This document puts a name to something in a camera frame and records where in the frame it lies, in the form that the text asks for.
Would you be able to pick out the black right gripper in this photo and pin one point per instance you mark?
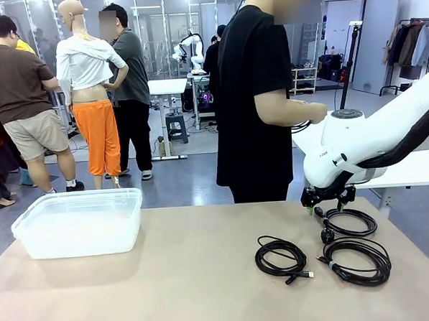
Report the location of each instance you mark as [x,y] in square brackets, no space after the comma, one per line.
[328,195]

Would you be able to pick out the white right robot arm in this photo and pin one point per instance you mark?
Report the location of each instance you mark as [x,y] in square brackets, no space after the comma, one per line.
[378,130]

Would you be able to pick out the small white robot arm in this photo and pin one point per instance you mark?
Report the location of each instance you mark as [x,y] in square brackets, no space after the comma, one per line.
[196,57]

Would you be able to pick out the person's right forearm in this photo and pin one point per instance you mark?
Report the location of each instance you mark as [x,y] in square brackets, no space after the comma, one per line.
[276,110]

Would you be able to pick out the person's right hand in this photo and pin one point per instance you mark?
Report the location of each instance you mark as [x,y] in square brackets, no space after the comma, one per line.
[312,112]

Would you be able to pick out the white table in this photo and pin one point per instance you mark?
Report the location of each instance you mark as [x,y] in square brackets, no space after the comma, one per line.
[416,168]

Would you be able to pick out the wooden shoe rack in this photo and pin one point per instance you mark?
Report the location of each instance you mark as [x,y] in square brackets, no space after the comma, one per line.
[303,78]

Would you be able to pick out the black bags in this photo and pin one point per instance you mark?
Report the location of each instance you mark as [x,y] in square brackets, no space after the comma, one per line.
[328,66]

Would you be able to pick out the person in black t-shirt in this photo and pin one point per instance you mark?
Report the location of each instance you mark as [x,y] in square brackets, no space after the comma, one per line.
[249,76]

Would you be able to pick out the grey partition panel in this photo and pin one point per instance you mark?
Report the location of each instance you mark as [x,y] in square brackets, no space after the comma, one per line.
[378,51]

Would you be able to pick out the grey step stool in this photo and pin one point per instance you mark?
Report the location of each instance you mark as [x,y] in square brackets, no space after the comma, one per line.
[177,128]

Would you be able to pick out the clothes rack with coats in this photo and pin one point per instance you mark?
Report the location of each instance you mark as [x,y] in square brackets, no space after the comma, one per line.
[413,46]

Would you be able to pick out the person in black clothes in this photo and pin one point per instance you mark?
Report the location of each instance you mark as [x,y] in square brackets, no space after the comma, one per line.
[211,63]

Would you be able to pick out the white standing desk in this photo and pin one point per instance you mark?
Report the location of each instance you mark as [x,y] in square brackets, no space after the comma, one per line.
[167,85]

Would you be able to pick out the person in grey-green shirt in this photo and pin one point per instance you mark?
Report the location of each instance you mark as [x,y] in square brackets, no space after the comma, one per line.
[130,71]

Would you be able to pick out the orange mannequin trousers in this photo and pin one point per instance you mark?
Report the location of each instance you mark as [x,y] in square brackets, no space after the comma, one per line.
[98,138]

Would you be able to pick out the clear plastic storage box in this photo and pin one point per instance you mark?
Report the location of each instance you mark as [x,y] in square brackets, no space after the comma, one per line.
[77,228]

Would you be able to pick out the white mannequin top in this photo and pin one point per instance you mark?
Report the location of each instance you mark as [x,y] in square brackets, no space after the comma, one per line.
[83,63]

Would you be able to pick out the beige bald mannequin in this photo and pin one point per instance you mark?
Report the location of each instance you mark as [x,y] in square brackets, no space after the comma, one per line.
[70,11]

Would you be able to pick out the man in brown t-shirt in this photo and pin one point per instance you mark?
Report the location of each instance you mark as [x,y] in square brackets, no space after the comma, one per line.
[16,77]

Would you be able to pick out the person in yellow hoodie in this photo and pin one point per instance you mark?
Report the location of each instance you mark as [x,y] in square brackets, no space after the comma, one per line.
[25,47]

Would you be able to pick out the black pole with white camera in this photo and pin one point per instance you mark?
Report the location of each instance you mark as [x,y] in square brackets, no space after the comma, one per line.
[349,60]

